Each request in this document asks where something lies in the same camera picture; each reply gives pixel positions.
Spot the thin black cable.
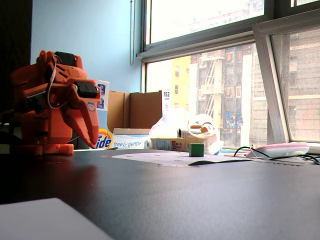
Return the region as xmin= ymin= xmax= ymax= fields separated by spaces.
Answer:
xmin=233 ymin=146 xmax=320 ymax=166

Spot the grey servo wire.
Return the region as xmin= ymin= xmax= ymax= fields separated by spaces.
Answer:
xmin=46 ymin=54 xmax=63 ymax=110

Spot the window blind cord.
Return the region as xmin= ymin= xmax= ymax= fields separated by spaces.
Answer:
xmin=129 ymin=0 xmax=137 ymax=66

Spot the grey window frame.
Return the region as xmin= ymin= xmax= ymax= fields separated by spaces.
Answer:
xmin=136 ymin=0 xmax=320 ymax=151

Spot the blank white paper sheet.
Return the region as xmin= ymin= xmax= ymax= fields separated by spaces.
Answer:
xmin=0 ymin=197 xmax=115 ymax=240

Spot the pink tape strip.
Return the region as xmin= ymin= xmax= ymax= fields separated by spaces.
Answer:
xmin=157 ymin=163 xmax=201 ymax=168

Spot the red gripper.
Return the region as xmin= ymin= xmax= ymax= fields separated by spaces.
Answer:
xmin=65 ymin=79 xmax=103 ymax=149

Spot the pink pencil case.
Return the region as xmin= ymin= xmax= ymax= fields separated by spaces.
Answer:
xmin=246 ymin=141 xmax=310 ymax=158

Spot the printed cardboard tray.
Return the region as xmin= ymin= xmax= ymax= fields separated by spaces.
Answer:
xmin=151 ymin=136 xmax=218 ymax=153

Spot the black table mat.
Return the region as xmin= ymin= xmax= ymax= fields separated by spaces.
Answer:
xmin=0 ymin=148 xmax=320 ymax=240

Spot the white tilted window sash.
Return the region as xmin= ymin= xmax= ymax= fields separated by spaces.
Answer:
xmin=252 ymin=8 xmax=320 ymax=151

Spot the green cube with ring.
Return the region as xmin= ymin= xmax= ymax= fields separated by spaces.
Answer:
xmin=188 ymin=142 xmax=205 ymax=158

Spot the Tide detergent cardboard box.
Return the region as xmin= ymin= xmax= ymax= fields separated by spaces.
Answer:
xmin=94 ymin=79 xmax=172 ymax=150

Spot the white numbered grid paper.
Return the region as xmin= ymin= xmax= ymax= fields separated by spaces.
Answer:
xmin=101 ymin=151 xmax=251 ymax=167

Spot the clear plastic bag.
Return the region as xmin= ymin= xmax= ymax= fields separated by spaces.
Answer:
xmin=149 ymin=108 xmax=225 ymax=156

